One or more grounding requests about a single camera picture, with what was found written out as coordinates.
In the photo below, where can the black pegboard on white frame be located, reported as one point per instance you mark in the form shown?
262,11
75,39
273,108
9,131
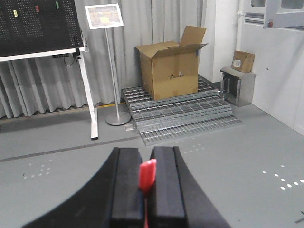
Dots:
42,28

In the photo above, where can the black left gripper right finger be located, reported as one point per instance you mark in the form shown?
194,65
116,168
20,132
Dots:
176,199

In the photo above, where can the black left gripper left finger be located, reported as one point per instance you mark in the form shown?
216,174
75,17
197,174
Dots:
110,199

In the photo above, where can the stainless steel cabinet box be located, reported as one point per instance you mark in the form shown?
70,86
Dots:
237,87

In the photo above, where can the sign stand with picture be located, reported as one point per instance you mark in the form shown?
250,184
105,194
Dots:
105,17

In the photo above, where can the large open cardboard box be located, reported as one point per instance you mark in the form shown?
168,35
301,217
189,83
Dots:
170,69

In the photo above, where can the red plastic spoon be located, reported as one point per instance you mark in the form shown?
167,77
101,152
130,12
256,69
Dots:
147,173

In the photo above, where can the metal grating stack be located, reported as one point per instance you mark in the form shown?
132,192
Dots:
172,118

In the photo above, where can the grey curtain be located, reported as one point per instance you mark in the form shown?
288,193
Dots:
44,84

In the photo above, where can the small cardboard box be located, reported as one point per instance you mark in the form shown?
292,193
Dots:
243,61

